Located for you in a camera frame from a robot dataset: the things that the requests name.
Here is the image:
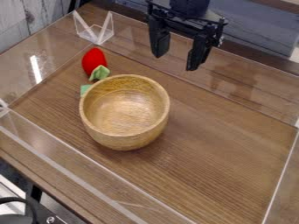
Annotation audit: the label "wooden bowl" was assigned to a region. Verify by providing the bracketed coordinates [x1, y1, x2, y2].
[78, 74, 170, 151]

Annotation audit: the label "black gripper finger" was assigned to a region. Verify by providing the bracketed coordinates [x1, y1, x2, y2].
[185, 34, 212, 71]
[148, 16, 170, 58]

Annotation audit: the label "red plush strawberry green leaves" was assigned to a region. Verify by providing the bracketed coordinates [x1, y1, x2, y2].
[81, 48, 109, 81]

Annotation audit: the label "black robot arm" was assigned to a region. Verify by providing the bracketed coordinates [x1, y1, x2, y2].
[145, 0, 228, 71]

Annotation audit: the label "green felt piece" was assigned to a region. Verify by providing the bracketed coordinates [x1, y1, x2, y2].
[80, 84, 92, 96]

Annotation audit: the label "clear acrylic corner bracket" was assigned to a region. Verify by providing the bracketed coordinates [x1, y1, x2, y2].
[72, 11, 114, 46]

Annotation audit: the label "black cable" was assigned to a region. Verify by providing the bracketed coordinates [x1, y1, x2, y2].
[0, 197, 40, 224]

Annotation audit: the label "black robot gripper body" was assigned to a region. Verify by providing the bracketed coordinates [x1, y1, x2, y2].
[145, 0, 228, 46]

